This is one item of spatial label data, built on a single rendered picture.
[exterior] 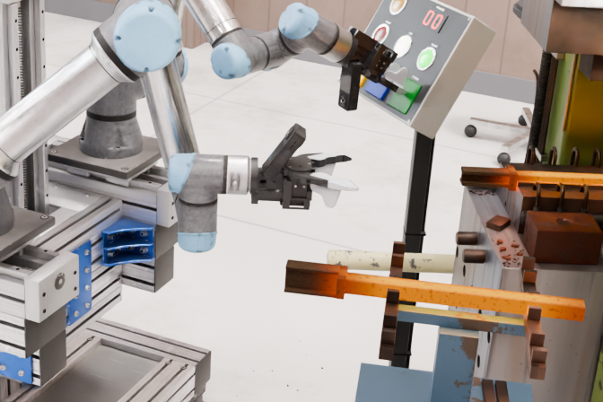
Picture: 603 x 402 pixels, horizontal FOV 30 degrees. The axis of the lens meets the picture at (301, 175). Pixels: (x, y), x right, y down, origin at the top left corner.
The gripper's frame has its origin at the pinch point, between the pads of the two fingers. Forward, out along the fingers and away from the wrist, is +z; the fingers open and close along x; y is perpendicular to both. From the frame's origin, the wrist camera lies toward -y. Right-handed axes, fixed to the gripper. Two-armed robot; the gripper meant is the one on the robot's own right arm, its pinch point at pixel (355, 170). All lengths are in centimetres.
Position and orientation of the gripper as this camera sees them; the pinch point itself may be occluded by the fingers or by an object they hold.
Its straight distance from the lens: 214.2
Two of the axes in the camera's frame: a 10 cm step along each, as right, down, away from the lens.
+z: 10.0, 0.4, 0.7
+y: -0.7, 9.2, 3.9
